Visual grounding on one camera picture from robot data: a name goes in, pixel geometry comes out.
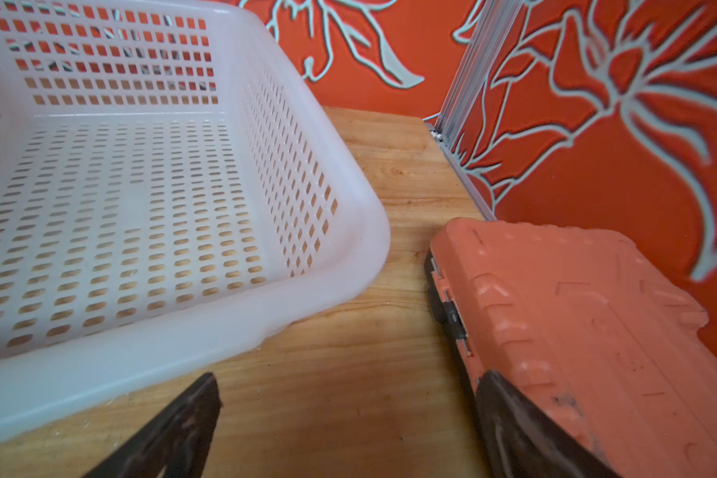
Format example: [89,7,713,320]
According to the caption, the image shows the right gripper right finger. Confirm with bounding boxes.
[475,370,617,477]

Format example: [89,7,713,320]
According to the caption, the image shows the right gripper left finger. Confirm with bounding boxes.
[86,372,222,477]

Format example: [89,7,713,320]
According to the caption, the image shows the red plastic tool case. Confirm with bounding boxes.
[424,218,717,477]

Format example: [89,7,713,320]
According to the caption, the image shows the white perforated plastic basket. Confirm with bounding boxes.
[0,1,390,442]

